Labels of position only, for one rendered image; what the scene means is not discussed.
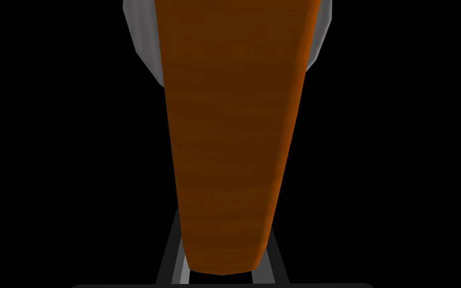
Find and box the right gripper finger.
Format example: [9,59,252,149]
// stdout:
[155,207,192,286]

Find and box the brown wooden handle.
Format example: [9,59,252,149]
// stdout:
[154,0,323,277]

